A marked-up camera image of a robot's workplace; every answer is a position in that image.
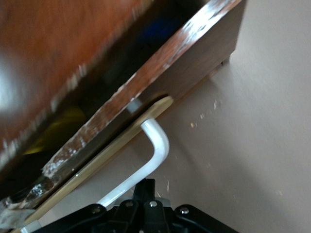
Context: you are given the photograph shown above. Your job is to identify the yellow wooden cube block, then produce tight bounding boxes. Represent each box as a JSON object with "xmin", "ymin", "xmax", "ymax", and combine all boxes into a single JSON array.
[{"xmin": 23, "ymin": 106, "xmax": 87, "ymax": 156}]

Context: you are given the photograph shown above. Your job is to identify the light wood drawer white handle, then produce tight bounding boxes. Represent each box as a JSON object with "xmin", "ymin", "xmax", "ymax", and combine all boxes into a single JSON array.
[{"xmin": 0, "ymin": 0, "xmax": 248, "ymax": 233}]

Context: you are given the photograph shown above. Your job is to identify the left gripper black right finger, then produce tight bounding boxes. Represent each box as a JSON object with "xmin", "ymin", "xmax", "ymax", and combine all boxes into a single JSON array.
[{"xmin": 143, "ymin": 179, "xmax": 239, "ymax": 233}]

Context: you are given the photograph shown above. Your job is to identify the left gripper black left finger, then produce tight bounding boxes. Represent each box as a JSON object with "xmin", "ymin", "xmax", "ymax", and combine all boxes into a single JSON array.
[{"xmin": 34, "ymin": 179, "xmax": 147, "ymax": 233}]

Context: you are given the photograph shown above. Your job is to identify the dark brown wooden cabinet box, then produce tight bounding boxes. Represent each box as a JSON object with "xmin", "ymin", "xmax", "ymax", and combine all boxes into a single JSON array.
[{"xmin": 0, "ymin": 0, "xmax": 157, "ymax": 168}]

